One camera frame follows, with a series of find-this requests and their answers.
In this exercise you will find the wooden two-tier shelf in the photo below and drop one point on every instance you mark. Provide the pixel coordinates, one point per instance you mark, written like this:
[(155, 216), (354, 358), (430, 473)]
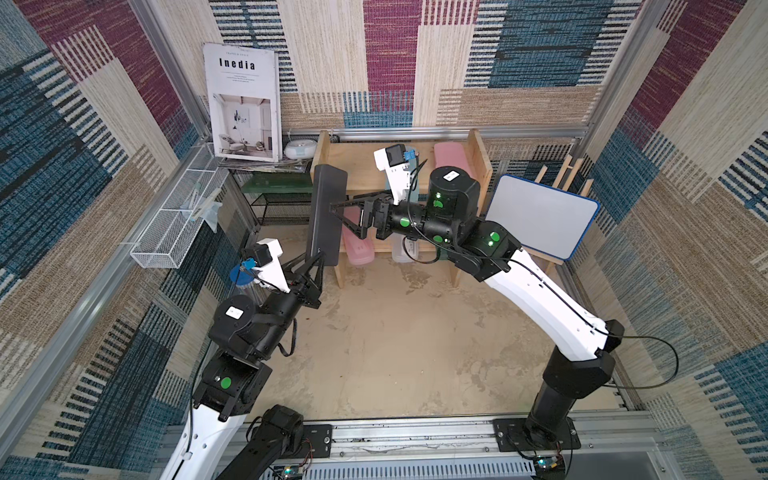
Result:
[(448, 220)]

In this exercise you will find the green folder on rack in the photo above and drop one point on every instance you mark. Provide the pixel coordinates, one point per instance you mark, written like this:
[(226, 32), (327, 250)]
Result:
[(277, 183)]

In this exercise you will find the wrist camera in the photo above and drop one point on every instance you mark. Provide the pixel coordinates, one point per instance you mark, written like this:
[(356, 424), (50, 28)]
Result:
[(399, 162), (261, 259)]

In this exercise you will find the small whiteboard on easel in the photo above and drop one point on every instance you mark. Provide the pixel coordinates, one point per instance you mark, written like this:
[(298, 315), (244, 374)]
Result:
[(549, 221)]

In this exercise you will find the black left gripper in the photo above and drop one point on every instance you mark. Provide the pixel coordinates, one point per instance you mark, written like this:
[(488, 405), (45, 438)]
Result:
[(303, 290)]

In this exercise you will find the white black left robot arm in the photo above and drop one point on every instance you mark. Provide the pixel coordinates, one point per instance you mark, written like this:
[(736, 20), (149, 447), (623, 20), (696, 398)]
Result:
[(246, 334)]

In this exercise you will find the white wire basket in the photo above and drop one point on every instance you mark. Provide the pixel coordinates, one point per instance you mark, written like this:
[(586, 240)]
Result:
[(190, 204)]

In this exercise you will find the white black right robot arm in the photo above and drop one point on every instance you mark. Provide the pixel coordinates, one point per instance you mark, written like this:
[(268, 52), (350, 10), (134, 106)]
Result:
[(582, 359)]

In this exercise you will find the black mesh wire rack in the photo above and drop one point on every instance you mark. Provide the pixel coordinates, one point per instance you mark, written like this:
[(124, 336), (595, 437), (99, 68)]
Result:
[(272, 209)]

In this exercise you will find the black pencil case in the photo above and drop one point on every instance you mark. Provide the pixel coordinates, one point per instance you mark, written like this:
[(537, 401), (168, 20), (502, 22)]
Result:
[(325, 228)]

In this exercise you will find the pink pencil case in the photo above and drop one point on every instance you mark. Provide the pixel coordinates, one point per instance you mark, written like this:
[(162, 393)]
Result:
[(359, 252), (452, 154)]

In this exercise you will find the pencil jar with blue lid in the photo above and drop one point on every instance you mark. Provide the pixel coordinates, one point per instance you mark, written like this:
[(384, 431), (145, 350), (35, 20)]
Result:
[(245, 284)]

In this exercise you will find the white round device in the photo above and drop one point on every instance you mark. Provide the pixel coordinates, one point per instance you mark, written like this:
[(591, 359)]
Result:
[(300, 149)]

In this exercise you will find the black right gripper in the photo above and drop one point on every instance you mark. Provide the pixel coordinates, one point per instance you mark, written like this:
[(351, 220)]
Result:
[(378, 216)]

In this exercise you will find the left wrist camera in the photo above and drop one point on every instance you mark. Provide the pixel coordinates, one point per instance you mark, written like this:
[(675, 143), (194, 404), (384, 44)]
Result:
[(261, 259)]

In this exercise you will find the clear white pencil case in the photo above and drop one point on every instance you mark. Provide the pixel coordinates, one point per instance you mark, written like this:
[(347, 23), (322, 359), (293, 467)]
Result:
[(404, 250)]

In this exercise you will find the Inedia magazine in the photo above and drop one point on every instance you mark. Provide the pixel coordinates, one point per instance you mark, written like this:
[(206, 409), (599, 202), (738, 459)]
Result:
[(244, 102)]

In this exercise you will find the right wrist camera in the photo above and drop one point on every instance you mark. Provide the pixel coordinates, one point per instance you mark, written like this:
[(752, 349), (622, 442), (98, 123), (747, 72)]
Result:
[(399, 162)]

